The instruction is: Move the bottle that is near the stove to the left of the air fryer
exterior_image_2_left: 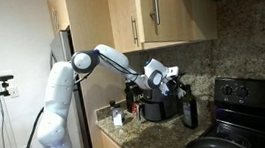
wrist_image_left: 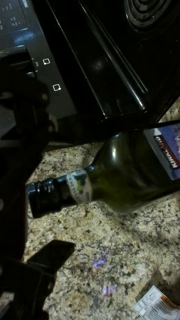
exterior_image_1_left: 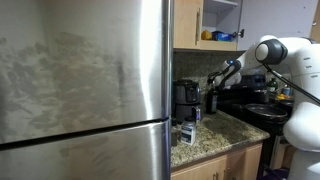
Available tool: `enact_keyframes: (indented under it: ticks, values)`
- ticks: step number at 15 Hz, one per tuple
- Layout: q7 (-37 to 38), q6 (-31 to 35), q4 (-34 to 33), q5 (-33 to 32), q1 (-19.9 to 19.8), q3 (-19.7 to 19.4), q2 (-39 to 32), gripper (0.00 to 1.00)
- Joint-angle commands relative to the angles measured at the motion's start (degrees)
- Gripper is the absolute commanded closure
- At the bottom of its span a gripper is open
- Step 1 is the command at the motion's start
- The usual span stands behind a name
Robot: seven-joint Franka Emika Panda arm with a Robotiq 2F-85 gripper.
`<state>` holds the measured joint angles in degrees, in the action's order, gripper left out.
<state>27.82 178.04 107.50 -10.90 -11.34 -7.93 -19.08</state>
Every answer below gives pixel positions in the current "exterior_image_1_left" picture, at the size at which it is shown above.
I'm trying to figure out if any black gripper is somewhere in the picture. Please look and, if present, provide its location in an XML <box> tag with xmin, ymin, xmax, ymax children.
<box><xmin>207</xmin><ymin>65</ymin><xmax>235</xmax><ymax>92</ymax></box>

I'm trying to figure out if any dark green olive oil bottle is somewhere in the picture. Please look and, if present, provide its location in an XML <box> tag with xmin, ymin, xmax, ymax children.
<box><xmin>205</xmin><ymin>83</ymin><xmax>219</xmax><ymax>115</ymax></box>

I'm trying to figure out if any black electric stove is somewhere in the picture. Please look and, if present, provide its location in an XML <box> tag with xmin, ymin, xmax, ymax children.
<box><xmin>216</xmin><ymin>74</ymin><xmax>295</xmax><ymax>168</ymax></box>

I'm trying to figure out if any black air fryer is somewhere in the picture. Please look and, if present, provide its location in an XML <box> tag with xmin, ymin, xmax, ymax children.
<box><xmin>172</xmin><ymin>79</ymin><xmax>202</xmax><ymax>125</ymax></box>

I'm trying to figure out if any green glass bottle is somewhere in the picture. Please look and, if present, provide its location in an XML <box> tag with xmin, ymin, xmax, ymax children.
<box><xmin>266</xmin><ymin>77</ymin><xmax>279</xmax><ymax>94</ymax></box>

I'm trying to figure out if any small purple white item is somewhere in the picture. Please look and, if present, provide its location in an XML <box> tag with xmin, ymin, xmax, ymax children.
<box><xmin>192</xmin><ymin>106</ymin><xmax>202</xmax><ymax>123</ymax></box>

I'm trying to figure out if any yellow package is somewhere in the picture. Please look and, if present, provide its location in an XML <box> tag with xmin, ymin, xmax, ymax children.
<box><xmin>200</xmin><ymin>29</ymin><xmax>214</xmax><ymax>41</ymax></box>

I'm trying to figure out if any black cooking pot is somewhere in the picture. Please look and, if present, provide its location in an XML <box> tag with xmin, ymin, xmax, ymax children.
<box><xmin>252</xmin><ymin>89</ymin><xmax>270</xmax><ymax>104</ymax></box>

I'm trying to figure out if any small blue white box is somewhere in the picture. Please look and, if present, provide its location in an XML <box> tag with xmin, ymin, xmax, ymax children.
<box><xmin>180</xmin><ymin>115</ymin><xmax>197</xmax><ymax>147</ymax></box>

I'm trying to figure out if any black frying pan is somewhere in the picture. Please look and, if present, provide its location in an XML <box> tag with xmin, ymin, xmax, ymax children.
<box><xmin>244</xmin><ymin>103</ymin><xmax>289</xmax><ymax>122</ymax></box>

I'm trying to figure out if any light wooden upper cabinet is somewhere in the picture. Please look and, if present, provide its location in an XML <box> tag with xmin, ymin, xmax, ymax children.
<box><xmin>173</xmin><ymin>0</ymin><xmax>320</xmax><ymax>52</ymax></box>

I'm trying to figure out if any light wooden cabinet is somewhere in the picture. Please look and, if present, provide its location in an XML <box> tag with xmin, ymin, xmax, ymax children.
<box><xmin>170</xmin><ymin>141</ymin><xmax>264</xmax><ymax>180</ymax></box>
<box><xmin>173</xmin><ymin>0</ymin><xmax>320</xmax><ymax>52</ymax></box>

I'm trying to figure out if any yellow kitchen item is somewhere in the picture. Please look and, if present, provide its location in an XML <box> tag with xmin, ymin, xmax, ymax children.
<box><xmin>275</xmin><ymin>93</ymin><xmax>295</xmax><ymax>101</ymax></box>

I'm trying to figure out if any blue cup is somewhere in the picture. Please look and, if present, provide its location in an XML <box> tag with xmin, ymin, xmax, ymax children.
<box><xmin>282</xmin><ymin>85</ymin><xmax>292</xmax><ymax>97</ymax></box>

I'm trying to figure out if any light wooden lower cabinet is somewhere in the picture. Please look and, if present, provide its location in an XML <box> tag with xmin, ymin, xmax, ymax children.
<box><xmin>170</xmin><ymin>141</ymin><xmax>264</xmax><ymax>180</ymax></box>

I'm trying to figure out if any stainless steel refrigerator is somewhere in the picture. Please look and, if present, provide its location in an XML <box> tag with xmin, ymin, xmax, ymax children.
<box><xmin>0</xmin><ymin>0</ymin><xmax>175</xmax><ymax>180</ymax></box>

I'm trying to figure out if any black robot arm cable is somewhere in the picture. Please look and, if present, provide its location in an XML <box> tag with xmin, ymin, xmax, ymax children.
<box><xmin>262</xmin><ymin>62</ymin><xmax>320</xmax><ymax>106</ymax></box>

